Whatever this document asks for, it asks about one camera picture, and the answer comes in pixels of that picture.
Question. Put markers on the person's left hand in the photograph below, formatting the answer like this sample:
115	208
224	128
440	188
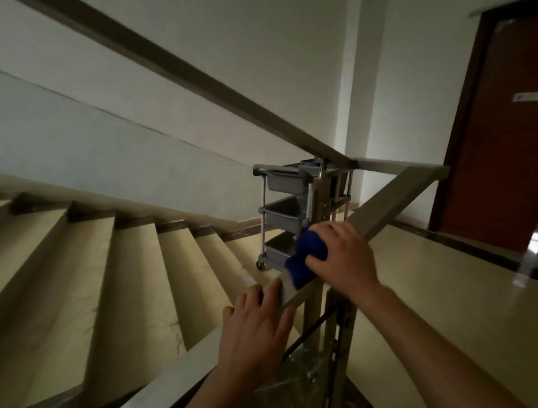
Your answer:
252	336

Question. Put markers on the person's right hand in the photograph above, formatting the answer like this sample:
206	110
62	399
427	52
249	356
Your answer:
349	265

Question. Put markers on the person's left little finger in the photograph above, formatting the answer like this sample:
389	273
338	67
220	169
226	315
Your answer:
228	316

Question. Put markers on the person's left thumb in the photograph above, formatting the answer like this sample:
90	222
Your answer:
288	321

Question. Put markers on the person's right thumb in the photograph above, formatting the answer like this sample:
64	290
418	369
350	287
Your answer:
316	262

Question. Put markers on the person's left middle finger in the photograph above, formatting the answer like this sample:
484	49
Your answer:
256	296

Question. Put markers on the blue cleaning cloth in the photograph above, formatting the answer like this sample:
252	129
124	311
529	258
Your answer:
309	252

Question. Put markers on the person's left forearm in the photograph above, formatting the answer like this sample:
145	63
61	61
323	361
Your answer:
229	391

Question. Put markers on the person's right forearm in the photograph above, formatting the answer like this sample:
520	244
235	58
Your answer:
433	353

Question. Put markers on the black diagonal rod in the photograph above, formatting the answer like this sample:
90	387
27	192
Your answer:
309	334

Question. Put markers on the grey utility cart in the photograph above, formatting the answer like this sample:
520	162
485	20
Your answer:
286	210

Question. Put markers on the grey stair handrail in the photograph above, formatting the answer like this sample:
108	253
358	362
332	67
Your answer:
391	201

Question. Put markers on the beige marble staircase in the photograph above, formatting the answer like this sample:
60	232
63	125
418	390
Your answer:
126	286

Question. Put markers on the brown wooden door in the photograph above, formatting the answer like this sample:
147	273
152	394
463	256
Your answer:
491	147

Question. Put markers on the small door sign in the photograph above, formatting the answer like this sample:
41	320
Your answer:
525	97

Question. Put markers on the metal baluster post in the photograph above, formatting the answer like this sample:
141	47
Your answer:
342	349

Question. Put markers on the dark brown wall rail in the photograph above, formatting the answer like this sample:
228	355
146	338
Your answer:
189	75

